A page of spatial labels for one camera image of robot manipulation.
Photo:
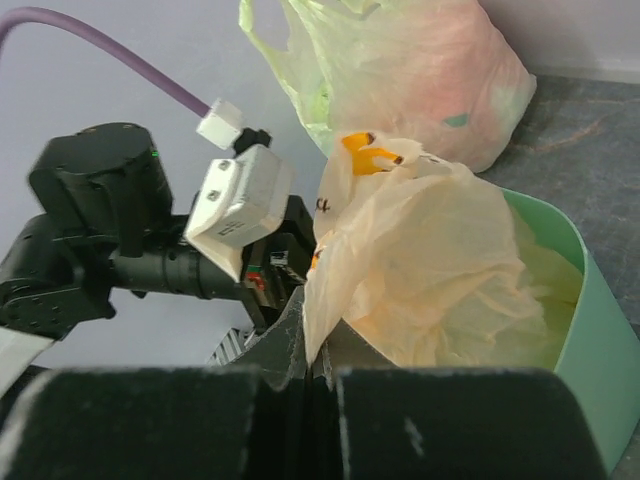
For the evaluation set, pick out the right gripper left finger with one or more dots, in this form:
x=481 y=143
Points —
x=244 y=420

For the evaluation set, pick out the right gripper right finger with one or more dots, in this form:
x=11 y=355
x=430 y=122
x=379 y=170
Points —
x=376 y=421

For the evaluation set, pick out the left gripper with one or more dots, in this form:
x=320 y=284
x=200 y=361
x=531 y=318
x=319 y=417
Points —
x=271 y=269

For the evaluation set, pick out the orange plastic trash bag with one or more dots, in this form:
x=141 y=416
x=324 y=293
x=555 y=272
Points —
x=430 y=264

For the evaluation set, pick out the green trash bin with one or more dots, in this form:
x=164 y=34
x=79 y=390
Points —
x=599 y=361

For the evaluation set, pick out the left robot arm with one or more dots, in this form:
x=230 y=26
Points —
x=107 y=222

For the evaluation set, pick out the green plastic bag with trash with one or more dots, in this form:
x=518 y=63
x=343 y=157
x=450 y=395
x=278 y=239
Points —
x=437 y=72

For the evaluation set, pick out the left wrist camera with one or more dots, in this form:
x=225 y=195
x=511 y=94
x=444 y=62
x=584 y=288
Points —
x=242 y=199

